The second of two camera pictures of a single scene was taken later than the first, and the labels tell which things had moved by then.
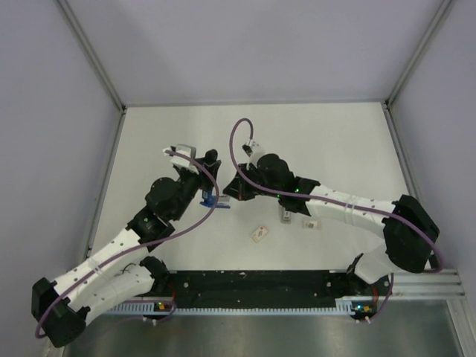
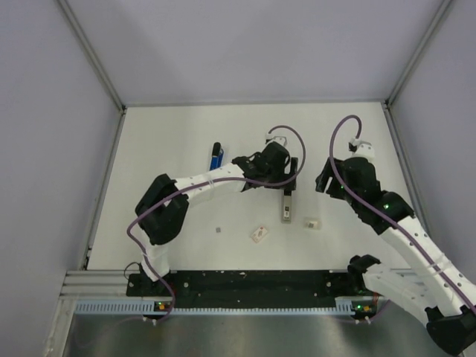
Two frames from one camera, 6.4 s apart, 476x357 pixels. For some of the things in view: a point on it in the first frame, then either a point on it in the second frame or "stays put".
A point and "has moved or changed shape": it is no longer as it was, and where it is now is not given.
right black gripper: (238, 188) → (322, 181)
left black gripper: (204, 178) → (291, 169)
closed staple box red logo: (259, 234) stays put
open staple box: (312, 224) stays put
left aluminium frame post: (92, 54) stays put
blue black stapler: (209, 200) has moved or changed shape
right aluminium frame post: (439, 12) stays put
